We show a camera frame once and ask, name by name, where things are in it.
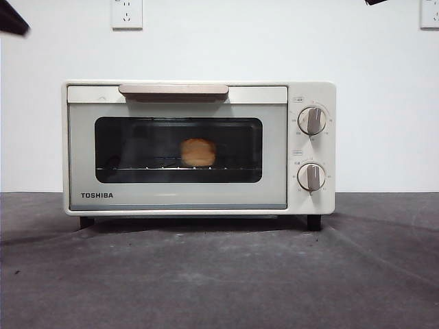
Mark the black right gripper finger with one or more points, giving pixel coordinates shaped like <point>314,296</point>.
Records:
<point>372,1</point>

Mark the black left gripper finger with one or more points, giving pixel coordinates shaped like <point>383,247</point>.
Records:
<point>12,26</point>
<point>8,12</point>

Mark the golden brown bread roll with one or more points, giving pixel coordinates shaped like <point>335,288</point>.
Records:
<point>199,152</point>

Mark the white Toshiba toaster oven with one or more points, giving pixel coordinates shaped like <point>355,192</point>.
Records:
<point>310,92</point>

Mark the beige oven temperature knob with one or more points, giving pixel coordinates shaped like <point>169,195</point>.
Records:
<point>311,120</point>

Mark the beige oven timer knob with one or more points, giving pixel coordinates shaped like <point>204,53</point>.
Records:
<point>310,177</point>

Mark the dark grey table cloth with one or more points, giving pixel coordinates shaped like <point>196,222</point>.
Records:
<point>219,274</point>

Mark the white wall socket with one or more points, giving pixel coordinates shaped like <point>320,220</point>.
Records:
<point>127,15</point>
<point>430,13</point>

